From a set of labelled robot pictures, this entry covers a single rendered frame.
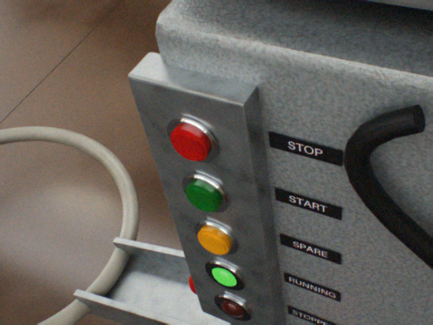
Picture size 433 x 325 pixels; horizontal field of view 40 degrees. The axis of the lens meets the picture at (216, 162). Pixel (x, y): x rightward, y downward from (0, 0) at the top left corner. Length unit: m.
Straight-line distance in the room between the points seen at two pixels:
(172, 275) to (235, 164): 0.62
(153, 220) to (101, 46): 1.25
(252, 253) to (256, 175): 0.09
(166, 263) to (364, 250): 0.60
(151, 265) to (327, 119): 0.72
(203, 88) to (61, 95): 2.70
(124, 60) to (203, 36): 2.78
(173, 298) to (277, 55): 0.67
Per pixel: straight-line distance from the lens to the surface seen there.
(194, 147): 0.36
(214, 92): 0.34
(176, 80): 0.35
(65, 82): 3.10
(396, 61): 0.30
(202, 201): 0.40
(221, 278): 0.48
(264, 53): 0.32
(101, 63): 3.14
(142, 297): 0.98
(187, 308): 0.92
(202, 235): 0.44
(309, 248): 0.43
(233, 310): 0.52
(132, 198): 1.09
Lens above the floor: 1.77
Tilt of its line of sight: 46 degrees down
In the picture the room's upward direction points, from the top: 12 degrees counter-clockwise
